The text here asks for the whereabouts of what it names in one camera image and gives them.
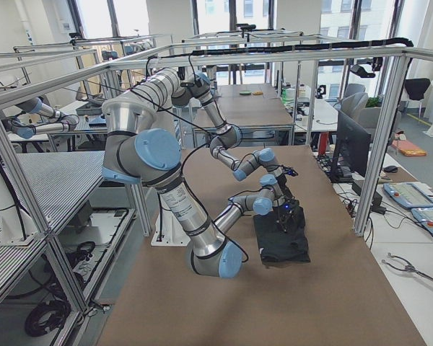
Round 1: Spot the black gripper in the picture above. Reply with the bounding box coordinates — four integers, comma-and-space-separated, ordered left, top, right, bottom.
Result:
276, 174, 294, 200
276, 201, 300, 232

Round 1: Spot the black t-shirt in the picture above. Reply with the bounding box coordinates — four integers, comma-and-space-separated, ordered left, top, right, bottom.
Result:
253, 206, 310, 264

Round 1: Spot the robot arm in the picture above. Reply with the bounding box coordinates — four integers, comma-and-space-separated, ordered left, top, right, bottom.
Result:
172, 73, 294, 197
102, 89, 297, 278

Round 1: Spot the black Huawei monitor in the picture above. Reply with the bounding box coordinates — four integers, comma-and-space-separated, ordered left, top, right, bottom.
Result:
329, 110, 371, 183

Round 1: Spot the grey office chair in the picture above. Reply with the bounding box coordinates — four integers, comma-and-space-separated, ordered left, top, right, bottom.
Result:
333, 84, 382, 120

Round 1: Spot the metal rod tool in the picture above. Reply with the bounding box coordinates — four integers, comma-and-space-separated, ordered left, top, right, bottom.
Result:
381, 252, 433, 282

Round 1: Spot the striped metal table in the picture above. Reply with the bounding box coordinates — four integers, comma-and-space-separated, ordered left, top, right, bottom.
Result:
0, 150, 109, 249

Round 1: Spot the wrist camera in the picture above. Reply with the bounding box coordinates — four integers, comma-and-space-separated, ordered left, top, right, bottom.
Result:
282, 167, 298, 177

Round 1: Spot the aluminium frame post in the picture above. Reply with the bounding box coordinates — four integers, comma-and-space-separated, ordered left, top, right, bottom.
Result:
353, 56, 410, 236

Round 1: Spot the overhead aluminium frame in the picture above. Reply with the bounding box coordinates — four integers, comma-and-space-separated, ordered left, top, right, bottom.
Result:
0, 35, 433, 116

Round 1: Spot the black cable coil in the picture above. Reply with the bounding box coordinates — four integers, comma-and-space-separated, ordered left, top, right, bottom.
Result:
24, 299, 72, 338

